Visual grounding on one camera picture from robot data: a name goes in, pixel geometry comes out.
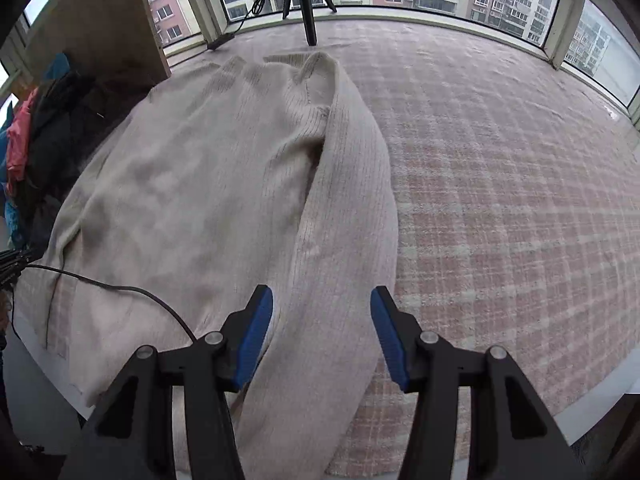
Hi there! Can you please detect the pink plaid blanket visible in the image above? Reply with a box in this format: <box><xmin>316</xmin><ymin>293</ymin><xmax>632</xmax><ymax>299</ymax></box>
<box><xmin>15</xmin><ymin>19</ymin><xmax>640</xmax><ymax>479</ymax></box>

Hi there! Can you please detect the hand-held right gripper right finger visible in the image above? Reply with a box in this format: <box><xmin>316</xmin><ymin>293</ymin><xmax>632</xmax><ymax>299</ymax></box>
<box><xmin>370</xmin><ymin>285</ymin><xmax>589</xmax><ymax>480</ymax></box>

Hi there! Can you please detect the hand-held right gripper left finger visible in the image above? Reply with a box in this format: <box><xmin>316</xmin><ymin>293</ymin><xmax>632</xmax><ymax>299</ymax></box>
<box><xmin>59</xmin><ymin>284</ymin><xmax>274</xmax><ymax>480</ymax></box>

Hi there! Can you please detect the thin black power cable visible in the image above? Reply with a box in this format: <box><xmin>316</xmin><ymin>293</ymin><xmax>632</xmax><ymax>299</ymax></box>
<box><xmin>206</xmin><ymin>0</ymin><xmax>275</xmax><ymax>52</ymax></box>

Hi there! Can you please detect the cream knit sweater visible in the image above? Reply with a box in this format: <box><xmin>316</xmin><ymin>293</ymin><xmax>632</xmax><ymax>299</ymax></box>
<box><xmin>36</xmin><ymin>51</ymin><xmax>400</xmax><ymax>477</ymax></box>

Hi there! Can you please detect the pink garment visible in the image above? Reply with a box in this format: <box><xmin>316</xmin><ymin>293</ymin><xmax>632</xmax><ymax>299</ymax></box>
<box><xmin>5</xmin><ymin>87</ymin><xmax>40</xmax><ymax>183</ymax></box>

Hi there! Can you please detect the wooden board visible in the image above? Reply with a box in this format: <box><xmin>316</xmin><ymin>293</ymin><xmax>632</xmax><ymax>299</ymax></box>
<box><xmin>24</xmin><ymin>0</ymin><xmax>172</xmax><ymax>92</ymax></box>

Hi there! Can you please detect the pile of dark clothes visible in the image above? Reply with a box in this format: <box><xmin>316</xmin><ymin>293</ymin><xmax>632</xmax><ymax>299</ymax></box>
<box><xmin>5</xmin><ymin>67</ymin><xmax>151</xmax><ymax>253</ymax></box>

